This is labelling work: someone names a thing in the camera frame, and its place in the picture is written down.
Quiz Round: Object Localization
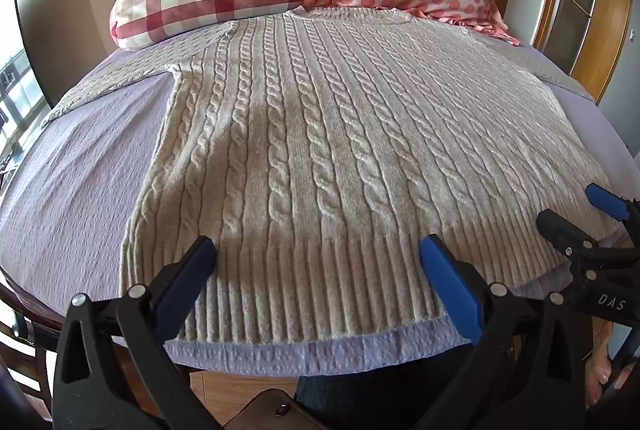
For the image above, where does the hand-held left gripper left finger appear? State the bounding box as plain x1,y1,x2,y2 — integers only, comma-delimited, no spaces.
52,235,221,430

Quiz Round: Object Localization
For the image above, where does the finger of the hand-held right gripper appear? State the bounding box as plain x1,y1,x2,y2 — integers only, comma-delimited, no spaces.
536,208,601,267
584,183,640,224

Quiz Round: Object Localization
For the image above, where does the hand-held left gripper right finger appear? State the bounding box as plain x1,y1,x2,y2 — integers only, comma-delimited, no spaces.
419,233,592,430

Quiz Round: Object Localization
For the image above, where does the cream cable knit sweater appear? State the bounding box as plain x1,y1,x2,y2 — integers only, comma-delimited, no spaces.
42,7,632,344

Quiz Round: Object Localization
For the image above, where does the person's right hand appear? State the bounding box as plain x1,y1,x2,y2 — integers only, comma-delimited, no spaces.
583,317,626,407

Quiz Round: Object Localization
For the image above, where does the bed with lavender sheet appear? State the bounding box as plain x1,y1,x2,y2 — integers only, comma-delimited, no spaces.
0,33,640,378

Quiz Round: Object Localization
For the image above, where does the person's jeans leg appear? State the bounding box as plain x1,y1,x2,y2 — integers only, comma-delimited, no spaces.
294,357,468,430

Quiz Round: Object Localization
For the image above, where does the brown leather pouch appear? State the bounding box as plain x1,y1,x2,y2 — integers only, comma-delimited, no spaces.
238,388,323,430

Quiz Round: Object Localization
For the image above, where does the dark wooden bed frame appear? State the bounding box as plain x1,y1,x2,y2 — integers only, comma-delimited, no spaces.
0,277,193,416

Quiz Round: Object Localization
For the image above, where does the window with dark frame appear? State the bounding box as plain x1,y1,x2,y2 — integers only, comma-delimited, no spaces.
0,0,57,191

